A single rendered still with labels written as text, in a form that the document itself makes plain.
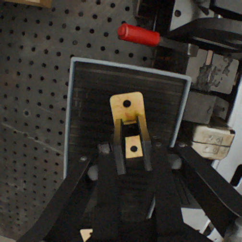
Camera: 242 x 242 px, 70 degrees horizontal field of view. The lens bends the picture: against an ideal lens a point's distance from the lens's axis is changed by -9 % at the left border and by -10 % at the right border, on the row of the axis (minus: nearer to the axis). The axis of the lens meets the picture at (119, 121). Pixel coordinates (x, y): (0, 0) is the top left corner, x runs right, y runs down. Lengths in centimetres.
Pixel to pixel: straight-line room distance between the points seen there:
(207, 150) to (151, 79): 20
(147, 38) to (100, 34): 46
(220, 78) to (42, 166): 77
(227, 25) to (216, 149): 23
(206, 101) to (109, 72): 17
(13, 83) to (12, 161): 36
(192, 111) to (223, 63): 10
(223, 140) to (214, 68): 13
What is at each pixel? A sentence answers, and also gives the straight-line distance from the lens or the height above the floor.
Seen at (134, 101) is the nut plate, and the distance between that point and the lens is 22.
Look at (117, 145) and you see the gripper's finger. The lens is 16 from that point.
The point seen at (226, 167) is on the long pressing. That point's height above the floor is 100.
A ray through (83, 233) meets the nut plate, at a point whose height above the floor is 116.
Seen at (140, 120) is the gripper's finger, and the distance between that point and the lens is 21.
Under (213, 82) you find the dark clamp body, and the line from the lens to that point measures 34.
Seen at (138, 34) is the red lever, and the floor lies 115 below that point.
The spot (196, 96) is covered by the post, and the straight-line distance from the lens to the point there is 31.
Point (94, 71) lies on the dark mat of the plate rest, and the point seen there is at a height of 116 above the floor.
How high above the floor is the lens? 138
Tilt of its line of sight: 70 degrees down
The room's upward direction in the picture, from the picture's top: 177 degrees counter-clockwise
